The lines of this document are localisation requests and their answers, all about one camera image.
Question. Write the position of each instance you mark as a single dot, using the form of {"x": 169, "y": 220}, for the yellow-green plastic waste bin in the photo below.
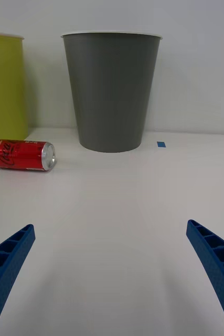
{"x": 4, "y": 89}

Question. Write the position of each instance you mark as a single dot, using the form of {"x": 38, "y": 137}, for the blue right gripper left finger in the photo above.
{"x": 6, "y": 265}

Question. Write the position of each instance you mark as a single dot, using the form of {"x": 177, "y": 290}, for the red drink can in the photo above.
{"x": 17, "y": 155}

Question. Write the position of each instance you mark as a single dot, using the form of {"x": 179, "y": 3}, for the grey plastic waste bin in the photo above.
{"x": 111, "y": 92}

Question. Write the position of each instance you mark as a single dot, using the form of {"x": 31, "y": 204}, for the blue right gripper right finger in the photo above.
{"x": 219, "y": 265}

